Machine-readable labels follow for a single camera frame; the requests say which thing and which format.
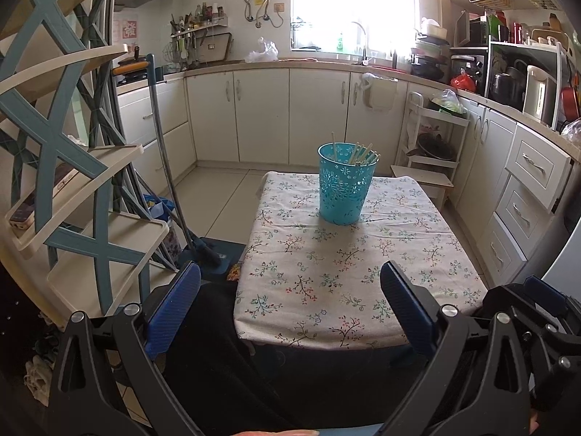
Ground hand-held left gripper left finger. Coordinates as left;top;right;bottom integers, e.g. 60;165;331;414
49;261;203;436

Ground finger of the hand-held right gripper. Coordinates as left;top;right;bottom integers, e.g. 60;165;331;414
482;284;581;415
523;275;581;324

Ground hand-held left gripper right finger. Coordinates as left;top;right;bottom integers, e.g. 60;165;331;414
380;261;532;436

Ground teal perforated plastic basket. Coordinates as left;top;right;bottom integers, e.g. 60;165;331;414
318;142;379;227

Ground bunch of wooden chopsticks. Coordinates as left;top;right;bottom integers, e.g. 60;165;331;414
330;132;381;167

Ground white appliance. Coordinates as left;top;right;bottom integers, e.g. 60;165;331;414
540;217;581;310

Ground floral beige tablecloth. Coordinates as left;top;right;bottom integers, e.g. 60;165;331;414
233;170;489;351

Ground blue white patterned bag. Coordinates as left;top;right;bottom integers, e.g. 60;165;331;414
143;194;183;261

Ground white tiered storage rack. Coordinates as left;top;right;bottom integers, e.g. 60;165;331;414
391;91;471;210

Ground blue broom with metal pole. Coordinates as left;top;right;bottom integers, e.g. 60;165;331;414
111;53;228;270

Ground white rag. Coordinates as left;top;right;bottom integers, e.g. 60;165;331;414
23;353;58;408

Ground black pan on shelf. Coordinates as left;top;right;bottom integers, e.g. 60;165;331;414
416;132;457;162

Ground smartphone in pink case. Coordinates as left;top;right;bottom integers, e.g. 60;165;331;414
8;165;83;237

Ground cream blue corner shelf rack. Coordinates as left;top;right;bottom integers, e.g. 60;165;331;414
0;0;183;328

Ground red pan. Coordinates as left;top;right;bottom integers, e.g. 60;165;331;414
560;84;581;121

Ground white electric thermo pot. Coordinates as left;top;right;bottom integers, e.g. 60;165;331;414
521;64;558;125

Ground steel rice cooker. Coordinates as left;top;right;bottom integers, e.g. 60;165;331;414
492;70;528;103

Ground cream base kitchen cabinets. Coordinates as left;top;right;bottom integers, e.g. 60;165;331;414
117;61;573;289

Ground clear plastic bag with greens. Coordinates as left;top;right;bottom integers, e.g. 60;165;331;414
428;88;468;117

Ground white hanging cabinet bin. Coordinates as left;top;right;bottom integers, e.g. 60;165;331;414
360;72;399;112

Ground red plastic bag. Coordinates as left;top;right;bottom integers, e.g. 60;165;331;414
450;70;478;94

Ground black toaster oven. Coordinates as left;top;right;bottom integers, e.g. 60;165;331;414
449;47;490;96

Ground white countertop shelf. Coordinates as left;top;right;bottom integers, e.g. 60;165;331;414
485;38;571;130

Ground black wok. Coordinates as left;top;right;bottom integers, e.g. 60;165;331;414
117;52;151;85

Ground stack of dark containers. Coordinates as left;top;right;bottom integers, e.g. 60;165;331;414
410;39;450;83

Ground hanging metal tray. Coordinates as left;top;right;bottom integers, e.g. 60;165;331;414
200;32;235;63

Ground small silver microwave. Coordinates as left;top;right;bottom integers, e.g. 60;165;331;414
455;9;489;48

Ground white plastic bag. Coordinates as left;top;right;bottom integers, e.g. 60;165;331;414
245;36;279;64

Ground steel kitchen faucet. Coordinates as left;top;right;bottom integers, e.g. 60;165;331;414
349;20;371;67

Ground kitchen window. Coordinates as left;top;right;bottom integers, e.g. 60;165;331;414
290;0;421;53

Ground metal door frame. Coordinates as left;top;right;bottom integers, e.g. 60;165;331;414
91;0;123;219

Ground wall utensil rack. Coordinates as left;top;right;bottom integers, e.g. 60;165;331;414
168;2;230;67

